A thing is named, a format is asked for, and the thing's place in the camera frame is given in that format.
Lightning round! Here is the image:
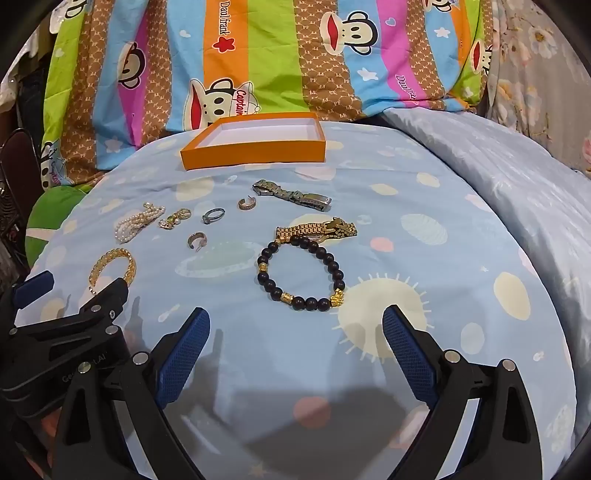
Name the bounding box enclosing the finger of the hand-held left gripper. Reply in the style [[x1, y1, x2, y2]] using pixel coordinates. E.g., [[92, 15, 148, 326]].
[[7, 277, 131, 365], [0, 271, 55, 333]]

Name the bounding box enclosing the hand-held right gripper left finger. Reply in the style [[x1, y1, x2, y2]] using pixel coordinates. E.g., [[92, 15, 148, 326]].
[[53, 307, 213, 480]]

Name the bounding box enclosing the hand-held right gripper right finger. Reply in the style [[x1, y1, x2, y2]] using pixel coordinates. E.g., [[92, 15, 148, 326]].
[[381, 305, 544, 480]]

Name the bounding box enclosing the gold chain bracelet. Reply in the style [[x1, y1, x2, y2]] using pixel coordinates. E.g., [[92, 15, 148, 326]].
[[88, 248, 137, 296]]

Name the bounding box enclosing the pearl bracelet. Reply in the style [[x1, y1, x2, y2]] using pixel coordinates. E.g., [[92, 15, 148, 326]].
[[114, 202, 166, 244]]

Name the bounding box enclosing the gold charm earring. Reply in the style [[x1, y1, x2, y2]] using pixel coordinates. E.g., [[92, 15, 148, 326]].
[[158, 209, 192, 230]]

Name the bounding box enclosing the black bead bracelet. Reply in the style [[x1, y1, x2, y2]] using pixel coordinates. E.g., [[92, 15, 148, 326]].
[[256, 234, 348, 311]]

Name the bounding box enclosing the gold watch band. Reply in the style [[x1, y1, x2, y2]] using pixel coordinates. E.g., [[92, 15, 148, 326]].
[[276, 217, 358, 243]]

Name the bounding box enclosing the silver watch band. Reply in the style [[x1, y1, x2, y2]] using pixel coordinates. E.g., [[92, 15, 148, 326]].
[[252, 179, 333, 212]]

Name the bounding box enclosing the orange cardboard box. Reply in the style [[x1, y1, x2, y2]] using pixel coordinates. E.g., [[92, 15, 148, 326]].
[[180, 112, 327, 171]]

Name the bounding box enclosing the green pillow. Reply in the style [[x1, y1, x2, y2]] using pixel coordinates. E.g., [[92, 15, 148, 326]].
[[25, 187, 88, 268]]

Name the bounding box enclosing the dark furniture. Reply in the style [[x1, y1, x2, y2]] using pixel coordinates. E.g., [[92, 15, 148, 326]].
[[0, 129, 40, 278]]

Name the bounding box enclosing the light blue planet print blanket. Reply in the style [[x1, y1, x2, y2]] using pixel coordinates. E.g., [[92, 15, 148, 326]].
[[14, 113, 578, 480]]

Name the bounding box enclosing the pale blue quilt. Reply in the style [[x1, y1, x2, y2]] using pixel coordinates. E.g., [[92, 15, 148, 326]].
[[383, 106, 591, 324]]

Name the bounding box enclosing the striped monkey print blanket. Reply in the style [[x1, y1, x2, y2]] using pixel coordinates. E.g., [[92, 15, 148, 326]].
[[39, 0, 497, 190]]

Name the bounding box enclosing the grey floral cloth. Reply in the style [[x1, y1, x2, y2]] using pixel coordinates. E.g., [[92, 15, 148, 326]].
[[480, 0, 591, 176]]

